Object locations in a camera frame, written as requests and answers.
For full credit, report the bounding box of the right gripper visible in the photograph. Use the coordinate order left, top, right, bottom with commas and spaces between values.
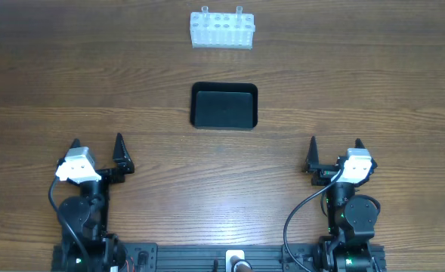
302, 135, 366, 187

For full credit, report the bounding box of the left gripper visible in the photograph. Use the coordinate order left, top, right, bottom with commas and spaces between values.
70, 132, 135, 185

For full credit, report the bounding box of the black tray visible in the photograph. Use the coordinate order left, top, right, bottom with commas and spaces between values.
190, 81, 259, 131

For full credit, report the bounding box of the white test tube rack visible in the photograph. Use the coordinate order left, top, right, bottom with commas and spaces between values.
190, 11, 256, 50

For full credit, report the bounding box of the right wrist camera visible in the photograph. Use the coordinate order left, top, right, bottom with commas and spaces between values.
335, 147, 374, 185

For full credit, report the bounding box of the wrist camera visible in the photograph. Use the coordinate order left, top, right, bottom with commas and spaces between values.
335, 147, 374, 185
54, 146, 103, 185

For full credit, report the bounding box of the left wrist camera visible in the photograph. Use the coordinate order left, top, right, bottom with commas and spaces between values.
54, 146, 103, 185

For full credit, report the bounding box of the mounting rail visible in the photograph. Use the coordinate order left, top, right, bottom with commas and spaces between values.
51, 241, 388, 272

